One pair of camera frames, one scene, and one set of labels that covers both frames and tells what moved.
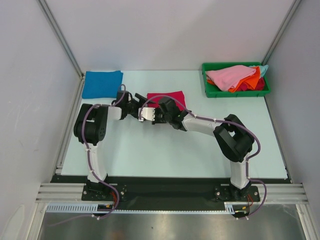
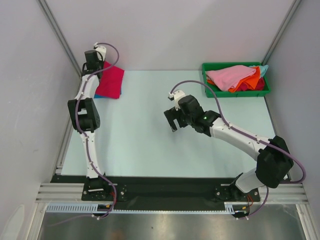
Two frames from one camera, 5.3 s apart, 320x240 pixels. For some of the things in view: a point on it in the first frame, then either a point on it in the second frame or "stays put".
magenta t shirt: [156, 98] -> [110, 86]
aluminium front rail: [73, 192] stays put
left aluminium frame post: [60, 34] stays put
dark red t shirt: [260, 86] stays put
